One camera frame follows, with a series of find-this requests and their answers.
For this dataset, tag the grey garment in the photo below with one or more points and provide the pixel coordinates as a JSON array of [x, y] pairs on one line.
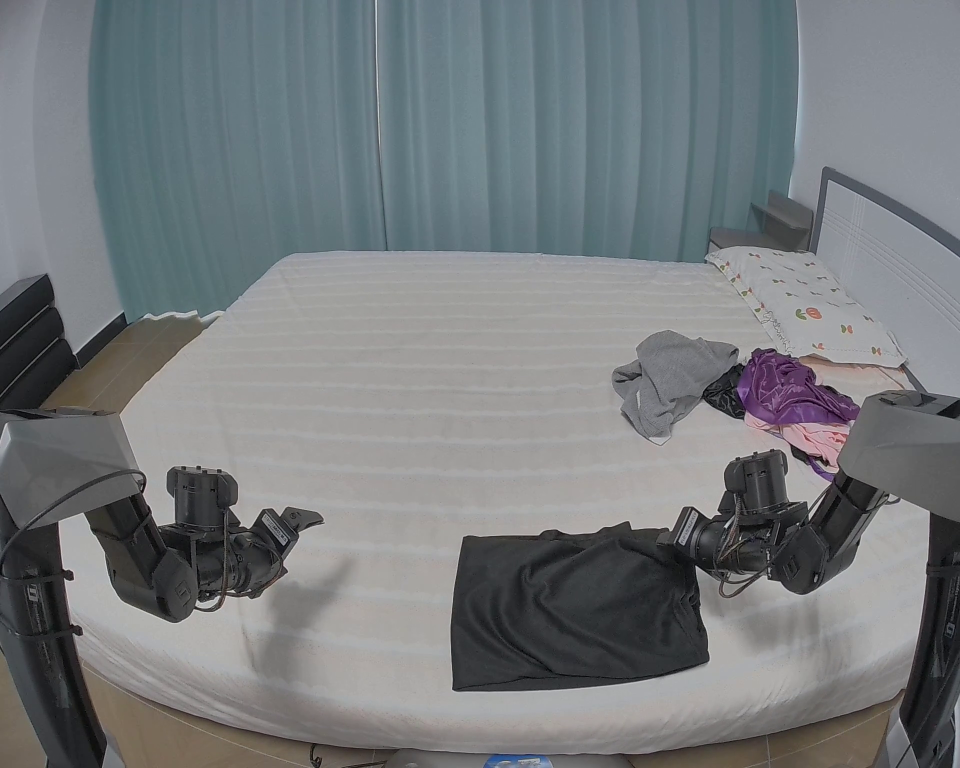
[[671, 375]]

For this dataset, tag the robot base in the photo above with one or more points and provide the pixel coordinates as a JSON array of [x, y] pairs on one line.
[[510, 759]]

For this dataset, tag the black T-shirt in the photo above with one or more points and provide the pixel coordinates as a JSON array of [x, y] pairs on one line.
[[577, 615]]

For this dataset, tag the white printed pillow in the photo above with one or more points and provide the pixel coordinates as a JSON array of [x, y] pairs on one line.
[[810, 300]]

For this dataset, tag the purple garment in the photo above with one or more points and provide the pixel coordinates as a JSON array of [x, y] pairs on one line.
[[784, 386]]

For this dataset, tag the black chest of drawers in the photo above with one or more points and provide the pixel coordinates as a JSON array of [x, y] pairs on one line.
[[30, 337]]

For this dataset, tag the grey bedside table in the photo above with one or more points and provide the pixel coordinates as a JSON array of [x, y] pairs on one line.
[[772, 221]]

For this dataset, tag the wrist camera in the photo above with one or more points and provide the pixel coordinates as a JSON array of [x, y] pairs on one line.
[[688, 529], [276, 532]]

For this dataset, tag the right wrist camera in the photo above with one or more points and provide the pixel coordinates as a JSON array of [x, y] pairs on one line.
[[688, 529]]

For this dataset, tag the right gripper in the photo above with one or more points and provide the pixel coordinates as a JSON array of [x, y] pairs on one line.
[[716, 547]]

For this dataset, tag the black glossy garment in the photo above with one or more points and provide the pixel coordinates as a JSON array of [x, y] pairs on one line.
[[724, 394]]

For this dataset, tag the blue-green curtain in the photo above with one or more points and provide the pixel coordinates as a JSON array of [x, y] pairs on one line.
[[585, 127], [240, 150]]

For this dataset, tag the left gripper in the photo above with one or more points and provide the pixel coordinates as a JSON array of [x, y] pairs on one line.
[[247, 566]]

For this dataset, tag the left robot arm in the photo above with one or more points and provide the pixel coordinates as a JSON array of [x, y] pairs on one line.
[[37, 600]]

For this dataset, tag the pink garment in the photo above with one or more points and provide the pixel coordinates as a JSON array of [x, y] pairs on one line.
[[814, 439]]

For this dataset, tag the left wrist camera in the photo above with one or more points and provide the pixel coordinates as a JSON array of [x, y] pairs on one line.
[[276, 532]]

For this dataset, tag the bed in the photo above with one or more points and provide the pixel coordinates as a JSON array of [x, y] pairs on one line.
[[450, 375]]

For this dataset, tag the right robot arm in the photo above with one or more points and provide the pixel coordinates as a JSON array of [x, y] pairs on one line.
[[900, 450]]

